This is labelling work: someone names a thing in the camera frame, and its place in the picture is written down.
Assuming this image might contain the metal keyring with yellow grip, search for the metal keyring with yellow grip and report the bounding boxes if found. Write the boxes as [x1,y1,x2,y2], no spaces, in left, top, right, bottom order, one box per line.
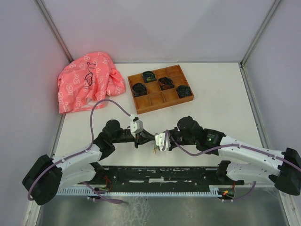
[153,141,160,155]

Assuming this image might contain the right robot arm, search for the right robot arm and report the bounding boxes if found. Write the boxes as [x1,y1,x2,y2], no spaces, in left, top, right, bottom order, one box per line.
[158,116,301,196]

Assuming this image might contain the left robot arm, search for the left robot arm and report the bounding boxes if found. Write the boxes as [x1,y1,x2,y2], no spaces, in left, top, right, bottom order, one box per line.
[22,118,155,205]

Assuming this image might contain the wooden compartment tray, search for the wooden compartment tray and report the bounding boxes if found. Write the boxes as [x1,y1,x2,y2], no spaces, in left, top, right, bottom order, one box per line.
[128,65,194,114]

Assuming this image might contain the dark rolled tie orange flowers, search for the dark rolled tie orange flowers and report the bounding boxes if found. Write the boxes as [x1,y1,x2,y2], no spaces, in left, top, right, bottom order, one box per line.
[158,77,174,90]

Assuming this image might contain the pink patterned cloth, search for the pink patterned cloth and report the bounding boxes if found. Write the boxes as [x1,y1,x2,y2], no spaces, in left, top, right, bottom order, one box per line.
[57,52,126,114]

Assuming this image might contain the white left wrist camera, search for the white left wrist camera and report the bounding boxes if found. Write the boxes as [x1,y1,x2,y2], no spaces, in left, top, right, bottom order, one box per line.
[129,114,143,137]

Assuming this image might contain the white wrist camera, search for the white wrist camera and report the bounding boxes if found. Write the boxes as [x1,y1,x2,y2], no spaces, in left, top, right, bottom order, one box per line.
[129,114,143,137]
[155,132,171,152]

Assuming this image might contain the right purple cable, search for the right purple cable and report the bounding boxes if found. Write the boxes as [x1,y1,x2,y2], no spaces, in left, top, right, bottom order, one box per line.
[163,129,301,202]

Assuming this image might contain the purple cable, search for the purple cable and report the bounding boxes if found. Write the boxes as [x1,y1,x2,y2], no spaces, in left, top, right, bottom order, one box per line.
[163,129,301,202]
[28,99,135,204]

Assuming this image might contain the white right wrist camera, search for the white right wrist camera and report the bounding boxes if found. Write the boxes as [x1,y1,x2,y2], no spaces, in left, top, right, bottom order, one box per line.
[155,132,171,152]

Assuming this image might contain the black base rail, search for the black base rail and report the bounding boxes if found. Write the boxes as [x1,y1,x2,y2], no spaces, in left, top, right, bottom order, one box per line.
[87,161,245,192]

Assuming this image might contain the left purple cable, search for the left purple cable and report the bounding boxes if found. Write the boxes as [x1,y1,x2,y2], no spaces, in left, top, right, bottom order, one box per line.
[28,99,135,204]

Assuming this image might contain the white cable duct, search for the white cable duct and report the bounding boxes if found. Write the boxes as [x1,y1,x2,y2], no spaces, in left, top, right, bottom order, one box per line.
[56,186,223,197]

